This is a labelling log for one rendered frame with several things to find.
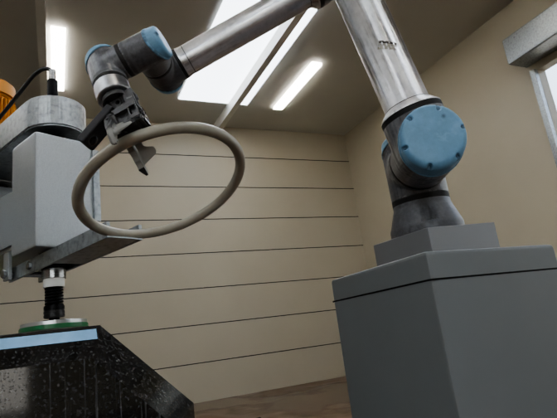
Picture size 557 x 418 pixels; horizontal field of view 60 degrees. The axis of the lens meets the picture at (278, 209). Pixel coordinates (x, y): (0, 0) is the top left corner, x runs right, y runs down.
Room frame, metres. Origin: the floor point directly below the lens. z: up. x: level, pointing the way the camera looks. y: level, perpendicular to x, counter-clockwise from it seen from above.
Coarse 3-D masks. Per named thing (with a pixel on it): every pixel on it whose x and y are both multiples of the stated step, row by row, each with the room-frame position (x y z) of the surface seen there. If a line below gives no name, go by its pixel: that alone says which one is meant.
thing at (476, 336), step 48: (336, 288) 1.33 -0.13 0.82; (384, 288) 1.14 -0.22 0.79; (432, 288) 1.00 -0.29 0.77; (480, 288) 1.05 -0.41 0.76; (528, 288) 1.12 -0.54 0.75; (384, 336) 1.17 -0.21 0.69; (432, 336) 1.03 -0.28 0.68; (480, 336) 1.04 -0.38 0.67; (528, 336) 1.10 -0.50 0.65; (384, 384) 1.20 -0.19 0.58; (432, 384) 1.05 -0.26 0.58; (480, 384) 1.03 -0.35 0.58; (528, 384) 1.09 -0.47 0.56
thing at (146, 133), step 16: (144, 128) 1.06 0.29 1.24; (160, 128) 1.07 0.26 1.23; (176, 128) 1.08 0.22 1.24; (192, 128) 1.10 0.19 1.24; (208, 128) 1.13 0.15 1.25; (112, 144) 1.06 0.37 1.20; (128, 144) 1.06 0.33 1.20; (96, 160) 1.08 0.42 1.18; (240, 160) 1.31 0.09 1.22; (80, 176) 1.11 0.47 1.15; (240, 176) 1.38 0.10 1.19; (80, 192) 1.15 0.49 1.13; (224, 192) 1.45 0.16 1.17; (80, 208) 1.21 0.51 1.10; (208, 208) 1.49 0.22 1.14; (96, 224) 1.31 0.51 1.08; (176, 224) 1.50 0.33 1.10; (192, 224) 1.52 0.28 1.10
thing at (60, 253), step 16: (80, 240) 1.46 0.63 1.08; (96, 240) 1.41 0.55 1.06; (112, 240) 1.42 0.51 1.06; (128, 240) 1.45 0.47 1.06; (48, 256) 1.60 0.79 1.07; (64, 256) 1.53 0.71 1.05; (80, 256) 1.57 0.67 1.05; (96, 256) 1.60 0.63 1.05; (16, 272) 1.76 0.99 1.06; (32, 272) 1.69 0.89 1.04
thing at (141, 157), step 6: (138, 144) 1.11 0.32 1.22; (132, 150) 1.10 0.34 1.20; (138, 150) 1.11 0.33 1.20; (144, 150) 1.12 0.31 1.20; (150, 150) 1.12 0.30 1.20; (132, 156) 1.11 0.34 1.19; (138, 156) 1.11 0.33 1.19; (144, 156) 1.12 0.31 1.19; (150, 156) 1.12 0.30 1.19; (138, 162) 1.11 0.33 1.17; (144, 162) 1.12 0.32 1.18; (138, 168) 1.12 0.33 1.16; (144, 168) 1.12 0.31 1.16; (144, 174) 1.12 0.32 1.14
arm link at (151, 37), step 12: (132, 36) 1.08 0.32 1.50; (144, 36) 1.07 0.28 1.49; (156, 36) 1.07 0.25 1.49; (120, 48) 1.08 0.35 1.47; (132, 48) 1.08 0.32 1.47; (144, 48) 1.08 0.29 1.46; (156, 48) 1.08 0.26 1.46; (168, 48) 1.12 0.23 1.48; (120, 60) 1.08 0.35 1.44; (132, 60) 1.09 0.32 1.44; (144, 60) 1.10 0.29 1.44; (156, 60) 1.11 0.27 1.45; (168, 60) 1.17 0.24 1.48; (132, 72) 1.12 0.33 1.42; (144, 72) 1.17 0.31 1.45; (156, 72) 1.16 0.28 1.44
